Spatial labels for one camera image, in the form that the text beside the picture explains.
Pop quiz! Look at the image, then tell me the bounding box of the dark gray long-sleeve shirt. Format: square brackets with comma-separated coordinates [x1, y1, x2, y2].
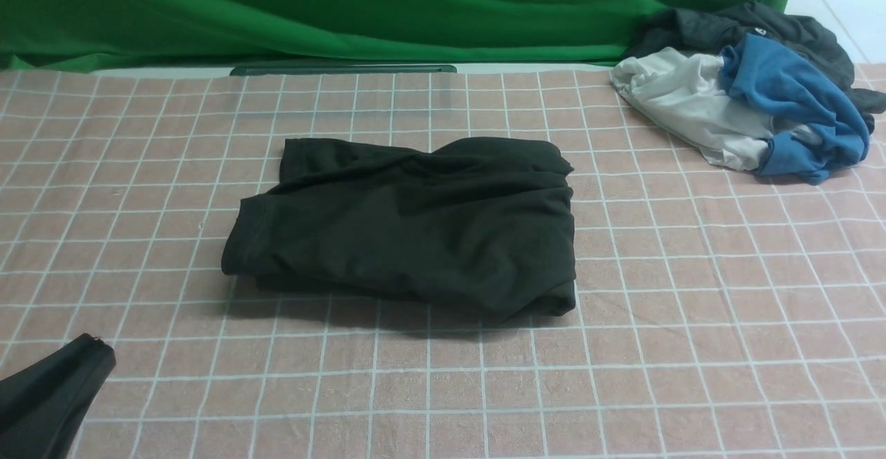
[219, 137, 577, 321]

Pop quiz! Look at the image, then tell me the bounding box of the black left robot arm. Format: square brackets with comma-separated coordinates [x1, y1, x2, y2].
[1, 333, 116, 458]

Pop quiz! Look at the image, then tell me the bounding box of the white crumpled garment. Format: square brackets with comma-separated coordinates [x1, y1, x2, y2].
[610, 48, 822, 172]

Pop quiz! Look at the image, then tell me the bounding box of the pink checkered tablecloth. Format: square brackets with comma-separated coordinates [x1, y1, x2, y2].
[1, 70, 885, 458]

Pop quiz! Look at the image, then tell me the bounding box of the dark gray crumpled garment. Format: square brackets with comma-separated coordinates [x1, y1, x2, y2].
[620, 2, 885, 133]

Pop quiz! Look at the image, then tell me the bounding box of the blue crumpled garment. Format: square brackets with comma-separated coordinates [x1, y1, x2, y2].
[719, 34, 870, 185]

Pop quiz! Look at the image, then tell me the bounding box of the green backdrop cloth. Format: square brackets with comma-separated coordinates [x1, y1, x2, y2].
[1, 0, 787, 72]

